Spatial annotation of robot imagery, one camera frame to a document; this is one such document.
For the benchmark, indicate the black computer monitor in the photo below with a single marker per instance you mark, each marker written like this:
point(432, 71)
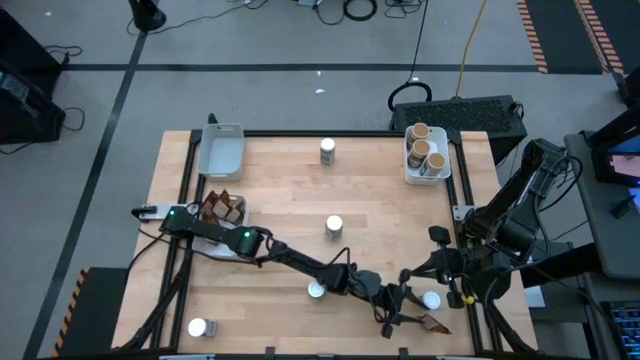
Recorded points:
point(625, 165)

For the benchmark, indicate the brown seasoning packet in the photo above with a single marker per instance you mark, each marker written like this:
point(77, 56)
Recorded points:
point(223, 200)
point(437, 326)
point(236, 214)
point(219, 217)
point(209, 204)

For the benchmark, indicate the black equipment case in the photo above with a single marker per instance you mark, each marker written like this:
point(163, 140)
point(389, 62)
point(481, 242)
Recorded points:
point(30, 115)
point(25, 45)

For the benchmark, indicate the tan lid spice jar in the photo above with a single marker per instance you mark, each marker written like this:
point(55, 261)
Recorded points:
point(435, 161)
point(420, 148)
point(420, 131)

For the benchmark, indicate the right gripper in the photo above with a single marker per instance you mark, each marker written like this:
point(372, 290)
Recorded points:
point(457, 270)

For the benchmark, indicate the black floor stand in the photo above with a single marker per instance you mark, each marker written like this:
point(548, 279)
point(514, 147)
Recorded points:
point(147, 17)

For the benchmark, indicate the silver aluminium extrusion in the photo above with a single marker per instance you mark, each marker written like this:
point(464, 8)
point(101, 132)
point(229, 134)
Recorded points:
point(187, 357)

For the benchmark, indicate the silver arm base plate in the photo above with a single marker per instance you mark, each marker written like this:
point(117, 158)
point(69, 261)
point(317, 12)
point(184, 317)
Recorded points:
point(159, 210)
point(462, 212)

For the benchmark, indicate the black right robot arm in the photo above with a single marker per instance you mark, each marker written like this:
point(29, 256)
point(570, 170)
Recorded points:
point(510, 220)

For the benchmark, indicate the black computer case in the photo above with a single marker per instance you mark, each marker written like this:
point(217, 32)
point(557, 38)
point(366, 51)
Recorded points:
point(460, 112)

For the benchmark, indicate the yellow round tag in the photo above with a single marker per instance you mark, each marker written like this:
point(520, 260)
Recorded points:
point(468, 300)

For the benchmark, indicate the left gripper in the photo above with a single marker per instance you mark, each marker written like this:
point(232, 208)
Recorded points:
point(375, 292)

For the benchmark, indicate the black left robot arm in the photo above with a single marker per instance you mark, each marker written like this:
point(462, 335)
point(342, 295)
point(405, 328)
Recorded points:
point(300, 260)

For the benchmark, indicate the white plastic bin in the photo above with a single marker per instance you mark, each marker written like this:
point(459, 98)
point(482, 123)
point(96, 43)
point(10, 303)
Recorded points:
point(222, 155)
point(445, 140)
point(212, 251)

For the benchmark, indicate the grey side table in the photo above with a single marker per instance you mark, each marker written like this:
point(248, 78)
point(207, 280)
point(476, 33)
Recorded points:
point(600, 235)

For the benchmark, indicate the small black desk device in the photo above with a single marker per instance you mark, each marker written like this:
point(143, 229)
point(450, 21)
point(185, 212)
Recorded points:
point(622, 206)

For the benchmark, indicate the backlit keyboard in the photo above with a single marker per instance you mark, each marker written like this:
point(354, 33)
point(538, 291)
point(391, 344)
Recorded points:
point(625, 325)

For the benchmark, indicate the black hazard-striped mat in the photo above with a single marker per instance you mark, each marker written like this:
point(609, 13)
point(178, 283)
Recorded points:
point(95, 310)
point(560, 35)

